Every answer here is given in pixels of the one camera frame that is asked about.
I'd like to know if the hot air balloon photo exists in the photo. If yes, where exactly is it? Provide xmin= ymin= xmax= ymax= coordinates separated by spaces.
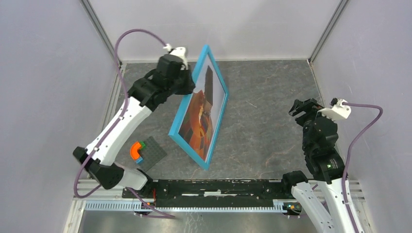
xmin=179 ymin=55 xmax=225 ymax=161

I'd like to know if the wooden picture frame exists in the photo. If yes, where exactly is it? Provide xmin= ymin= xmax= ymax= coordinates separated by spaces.
xmin=169 ymin=45 xmax=229 ymax=170

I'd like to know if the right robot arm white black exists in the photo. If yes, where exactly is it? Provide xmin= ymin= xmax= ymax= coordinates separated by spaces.
xmin=280 ymin=98 xmax=364 ymax=233

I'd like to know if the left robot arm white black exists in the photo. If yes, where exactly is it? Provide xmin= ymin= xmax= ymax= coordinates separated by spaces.
xmin=73 ymin=49 xmax=195 ymax=198

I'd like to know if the green building block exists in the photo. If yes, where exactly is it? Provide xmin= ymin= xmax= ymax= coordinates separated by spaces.
xmin=139 ymin=142 xmax=146 ymax=149

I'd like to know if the grey building block baseplate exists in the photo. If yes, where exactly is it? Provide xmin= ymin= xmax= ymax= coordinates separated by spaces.
xmin=138 ymin=136 xmax=167 ymax=172

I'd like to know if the orange building block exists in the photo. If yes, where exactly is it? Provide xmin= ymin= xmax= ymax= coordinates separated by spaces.
xmin=129 ymin=142 xmax=141 ymax=160

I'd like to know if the blue building block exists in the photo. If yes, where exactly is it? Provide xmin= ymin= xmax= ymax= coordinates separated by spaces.
xmin=135 ymin=156 xmax=143 ymax=164

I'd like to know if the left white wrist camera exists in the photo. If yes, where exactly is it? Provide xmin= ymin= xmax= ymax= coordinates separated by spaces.
xmin=163 ymin=44 xmax=189 ymax=70

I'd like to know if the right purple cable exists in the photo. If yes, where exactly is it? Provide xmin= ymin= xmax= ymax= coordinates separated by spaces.
xmin=302 ymin=101 xmax=384 ymax=233

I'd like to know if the purple cable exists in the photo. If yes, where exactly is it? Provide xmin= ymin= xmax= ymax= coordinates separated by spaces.
xmin=302 ymin=101 xmax=384 ymax=233
xmin=73 ymin=29 xmax=176 ymax=219

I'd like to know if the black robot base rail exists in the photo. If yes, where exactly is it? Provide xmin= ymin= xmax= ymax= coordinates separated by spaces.
xmin=137 ymin=179 xmax=293 ymax=208

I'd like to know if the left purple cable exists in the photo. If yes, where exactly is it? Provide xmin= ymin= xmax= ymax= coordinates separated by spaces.
xmin=73 ymin=29 xmax=176 ymax=219

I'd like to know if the aluminium frame rail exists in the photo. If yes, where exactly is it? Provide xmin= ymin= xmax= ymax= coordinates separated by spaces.
xmin=73 ymin=179 xmax=366 ymax=213

